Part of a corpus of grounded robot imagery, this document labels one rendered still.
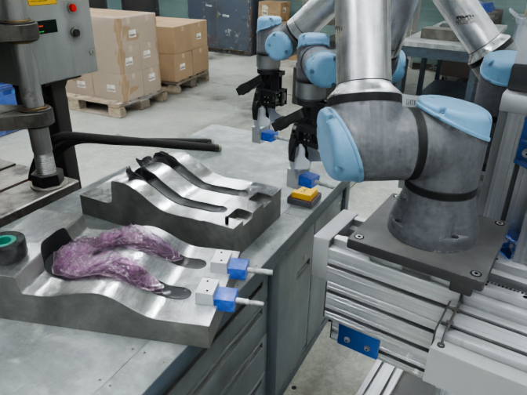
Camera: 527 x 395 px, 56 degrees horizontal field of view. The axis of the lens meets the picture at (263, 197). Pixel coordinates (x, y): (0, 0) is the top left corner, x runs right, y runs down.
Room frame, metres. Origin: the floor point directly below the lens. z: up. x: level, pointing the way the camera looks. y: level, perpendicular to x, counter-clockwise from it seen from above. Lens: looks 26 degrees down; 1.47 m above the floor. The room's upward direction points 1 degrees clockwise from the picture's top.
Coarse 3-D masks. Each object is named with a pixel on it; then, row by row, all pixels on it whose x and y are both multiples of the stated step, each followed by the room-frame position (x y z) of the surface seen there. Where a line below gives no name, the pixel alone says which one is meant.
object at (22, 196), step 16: (0, 160) 1.65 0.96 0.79; (0, 176) 1.51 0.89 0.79; (16, 176) 1.51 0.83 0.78; (64, 176) 1.52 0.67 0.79; (0, 192) 1.41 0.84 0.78; (16, 192) 1.39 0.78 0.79; (32, 192) 1.39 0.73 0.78; (48, 192) 1.40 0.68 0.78; (64, 192) 1.43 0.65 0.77; (0, 208) 1.28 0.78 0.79; (16, 208) 1.28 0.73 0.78; (32, 208) 1.32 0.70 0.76; (0, 224) 1.23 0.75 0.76
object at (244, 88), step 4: (256, 76) 1.55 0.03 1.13; (260, 76) 1.55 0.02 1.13; (252, 80) 1.56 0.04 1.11; (256, 80) 1.55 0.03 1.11; (260, 80) 1.54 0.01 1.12; (244, 84) 1.58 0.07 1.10; (248, 84) 1.57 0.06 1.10; (252, 84) 1.56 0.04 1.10; (256, 84) 1.55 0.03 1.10; (260, 84) 1.58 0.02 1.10; (236, 88) 1.60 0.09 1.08; (240, 88) 1.58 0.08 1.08; (244, 88) 1.58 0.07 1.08; (248, 88) 1.57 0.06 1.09; (252, 88) 1.57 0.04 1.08; (240, 92) 1.58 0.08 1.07; (244, 92) 1.59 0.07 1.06; (248, 92) 1.61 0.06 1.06
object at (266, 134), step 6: (252, 126) 1.57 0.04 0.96; (264, 126) 1.57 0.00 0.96; (252, 132) 1.56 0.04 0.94; (264, 132) 1.54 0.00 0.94; (270, 132) 1.54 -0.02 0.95; (276, 132) 1.55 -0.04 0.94; (252, 138) 1.56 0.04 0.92; (258, 138) 1.55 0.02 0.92; (264, 138) 1.54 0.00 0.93; (270, 138) 1.53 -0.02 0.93; (276, 138) 1.53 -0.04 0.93; (282, 138) 1.52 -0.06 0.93; (288, 138) 1.51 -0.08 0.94
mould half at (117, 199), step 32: (192, 160) 1.35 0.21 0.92; (96, 192) 1.25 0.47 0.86; (128, 192) 1.15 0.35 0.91; (192, 192) 1.21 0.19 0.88; (256, 192) 1.20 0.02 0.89; (128, 224) 1.15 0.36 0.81; (160, 224) 1.10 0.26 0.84; (192, 224) 1.06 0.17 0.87; (224, 224) 1.02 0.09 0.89; (256, 224) 1.11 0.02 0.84
